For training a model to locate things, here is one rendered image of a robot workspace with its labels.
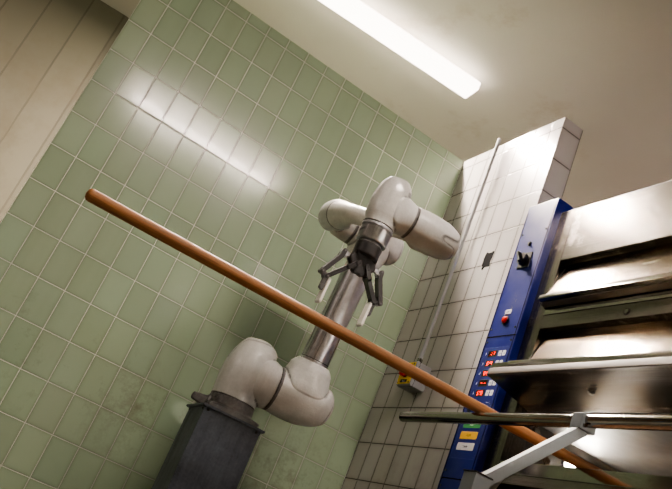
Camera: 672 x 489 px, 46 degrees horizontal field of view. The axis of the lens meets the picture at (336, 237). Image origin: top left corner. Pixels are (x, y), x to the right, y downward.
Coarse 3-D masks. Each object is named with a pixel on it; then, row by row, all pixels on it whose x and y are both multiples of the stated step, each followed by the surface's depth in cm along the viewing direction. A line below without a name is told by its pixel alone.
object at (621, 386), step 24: (624, 360) 197; (648, 360) 190; (504, 384) 242; (528, 384) 233; (552, 384) 224; (576, 384) 216; (600, 384) 209; (624, 384) 202; (648, 384) 196; (528, 408) 246; (552, 408) 237; (576, 408) 228; (600, 408) 220; (624, 408) 212; (648, 408) 205
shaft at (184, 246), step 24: (96, 192) 167; (120, 216) 169; (168, 240) 172; (216, 264) 176; (264, 288) 180; (312, 312) 184; (336, 336) 187; (360, 336) 189; (384, 360) 191; (432, 384) 196; (480, 408) 201; (528, 432) 206; (576, 456) 212
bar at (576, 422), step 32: (416, 416) 221; (448, 416) 208; (480, 416) 196; (512, 416) 186; (544, 416) 176; (576, 416) 167; (608, 416) 160; (640, 416) 153; (544, 448) 160; (480, 480) 150
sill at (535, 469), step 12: (528, 468) 228; (540, 468) 224; (552, 468) 220; (564, 468) 216; (576, 468) 212; (564, 480) 214; (576, 480) 210; (588, 480) 207; (600, 480) 203; (612, 480) 200; (624, 480) 197; (636, 480) 194; (648, 480) 191; (660, 480) 188
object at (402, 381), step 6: (420, 366) 298; (426, 366) 300; (402, 378) 301; (408, 378) 297; (396, 384) 303; (402, 384) 299; (408, 384) 295; (414, 384) 295; (420, 384) 297; (408, 390) 302; (414, 390) 299; (420, 390) 296
